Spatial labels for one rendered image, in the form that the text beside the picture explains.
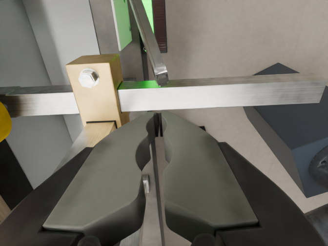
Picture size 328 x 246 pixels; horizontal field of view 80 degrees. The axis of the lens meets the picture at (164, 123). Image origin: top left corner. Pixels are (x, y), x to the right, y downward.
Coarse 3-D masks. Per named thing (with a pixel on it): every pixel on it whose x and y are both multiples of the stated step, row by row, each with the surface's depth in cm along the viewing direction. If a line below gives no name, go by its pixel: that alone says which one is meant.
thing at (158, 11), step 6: (156, 0) 32; (162, 0) 32; (156, 6) 33; (162, 6) 33; (156, 12) 33; (162, 12) 33; (156, 18) 33; (162, 18) 33; (156, 24) 34; (162, 24) 34; (156, 30) 34; (162, 30) 34; (156, 36) 35; (162, 36) 35; (162, 42) 35; (162, 48) 36
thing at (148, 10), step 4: (144, 0) 32; (148, 0) 32; (144, 4) 32; (148, 4) 32; (148, 8) 33; (148, 12) 33; (148, 16) 33; (152, 20) 34; (152, 24) 34; (152, 28) 34
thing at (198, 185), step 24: (168, 120) 11; (168, 144) 9; (192, 144) 9; (216, 144) 9; (168, 168) 8; (192, 168) 7; (216, 168) 7; (168, 192) 7; (192, 192) 7; (216, 192) 6; (240, 192) 6; (168, 216) 7; (192, 216) 6; (216, 216) 6; (240, 216) 6; (192, 240) 7
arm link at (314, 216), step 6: (312, 210) 55; (318, 210) 53; (324, 210) 52; (312, 216) 52; (318, 216) 51; (324, 216) 50; (312, 222) 51; (318, 222) 50; (324, 222) 49; (318, 228) 49; (324, 228) 48; (324, 234) 48; (324, 240) 47
